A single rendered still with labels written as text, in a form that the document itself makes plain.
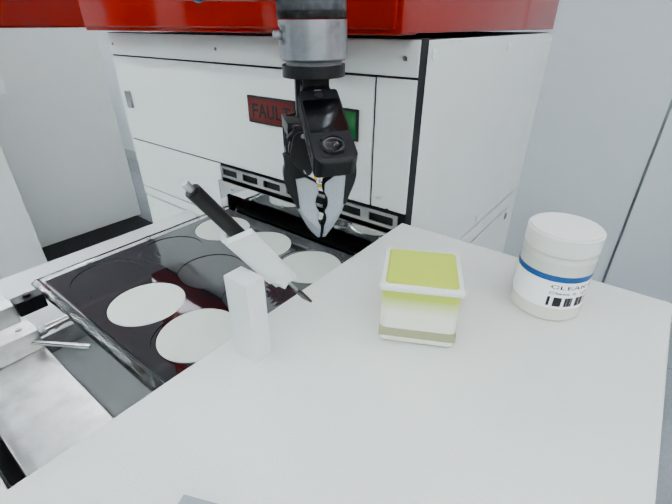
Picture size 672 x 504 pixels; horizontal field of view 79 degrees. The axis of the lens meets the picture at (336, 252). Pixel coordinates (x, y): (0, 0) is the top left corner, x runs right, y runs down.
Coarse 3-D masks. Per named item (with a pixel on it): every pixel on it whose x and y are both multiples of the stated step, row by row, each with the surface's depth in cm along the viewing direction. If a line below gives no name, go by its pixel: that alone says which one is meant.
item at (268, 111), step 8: (256, 104) 73; (264, 104) 72; (272, 104) 71; (280, 104) 70; (288, 104) 69; (256, 112) 74; (264, 112) 73; (272, 112) 72; (280, 112) 70; (288, 112) 69; (256, 120) 75; (264, 120) 74; (272, 120) 72; (280, 120) 71
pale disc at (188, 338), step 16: (176, 320) 53; (192, 320) 53; (208, 320) 53; (224, 320) 53; (160, 336) 50; (176, 336) 50; (192, 336) 50; (208, 336) 50; (224, 336) 50; (160, 352) 48; (176, 352) 48; (192, 352) 48; (208, 352) 47
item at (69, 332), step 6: (66, 324) 60; (72, 324) 60; (54, 330) 59; (60, 330) 59; (66, 330) 59; (72, 330) 60; (78, 330) 61; (42, 336) 57; (48, 336) 58; (54, 336) 58; (60, 336) 59; (66, 336) 60; (72, 336) 60; (78, 336) 61; (72, 342) 61; (48, 348) 58; (54, 348) 59; (60, 348) 60
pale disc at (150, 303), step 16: (144, 288) 59; (160, 288) 59; (176, 288) 59; (112, 304) 56; (128, 304) 56; (144, 304) 56; (160, 304) 56; (176, 304) 56; (112, 320) 53; (128, 320) 53; (144, 320) 53; (160, 320) 53
